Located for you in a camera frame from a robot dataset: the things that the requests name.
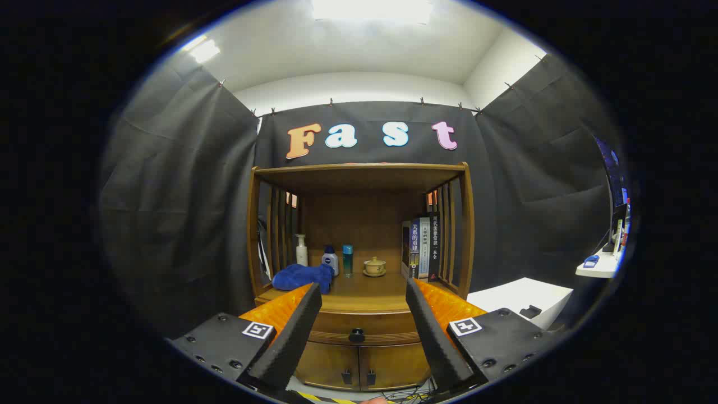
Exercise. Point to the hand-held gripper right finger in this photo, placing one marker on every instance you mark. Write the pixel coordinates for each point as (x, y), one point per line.
(435, 342)

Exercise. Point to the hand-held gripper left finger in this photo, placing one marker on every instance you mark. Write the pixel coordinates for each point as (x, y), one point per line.
(291, 342)

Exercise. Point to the black drawer knob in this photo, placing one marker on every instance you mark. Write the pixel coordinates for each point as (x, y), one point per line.
(357, 335)

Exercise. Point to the wooden cabinet door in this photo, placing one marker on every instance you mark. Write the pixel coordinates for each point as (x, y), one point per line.
(395, 365)
(325, 365)

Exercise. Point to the wooden countertop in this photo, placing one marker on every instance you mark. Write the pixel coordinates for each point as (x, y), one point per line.
(370, 289)

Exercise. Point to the brown wooden cabinet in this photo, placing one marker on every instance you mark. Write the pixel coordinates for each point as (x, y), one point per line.
(359, 224)

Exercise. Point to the blue folded towel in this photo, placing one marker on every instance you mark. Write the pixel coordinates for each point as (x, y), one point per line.
(297, 278)

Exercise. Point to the yellow black floor tape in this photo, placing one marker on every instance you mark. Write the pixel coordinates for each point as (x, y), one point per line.
(325, 398)

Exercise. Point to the white pump bottle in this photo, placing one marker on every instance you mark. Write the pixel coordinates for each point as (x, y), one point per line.
(302, 255)

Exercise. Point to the white lotion bottle blue cap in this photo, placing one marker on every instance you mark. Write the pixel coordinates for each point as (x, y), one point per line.
(330, 262)

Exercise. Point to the beige lidded tea cup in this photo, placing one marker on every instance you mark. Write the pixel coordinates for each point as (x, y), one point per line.
(374, 267)

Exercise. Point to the book with blue spine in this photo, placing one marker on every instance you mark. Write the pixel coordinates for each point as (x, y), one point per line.
(414, 247)

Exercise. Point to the clear blue bottle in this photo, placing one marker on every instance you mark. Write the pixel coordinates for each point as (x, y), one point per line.
(348, 261)

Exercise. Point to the small blue object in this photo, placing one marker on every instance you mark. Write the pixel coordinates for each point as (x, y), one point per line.
(590, 261)

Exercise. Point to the computer monitor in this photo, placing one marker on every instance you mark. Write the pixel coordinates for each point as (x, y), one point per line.
(614, 179)

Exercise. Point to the small ceiling light panel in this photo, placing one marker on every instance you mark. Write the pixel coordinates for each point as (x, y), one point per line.
(205, 50)

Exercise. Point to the large ceiling light panel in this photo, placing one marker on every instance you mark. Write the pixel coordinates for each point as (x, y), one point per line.
(370, 10)

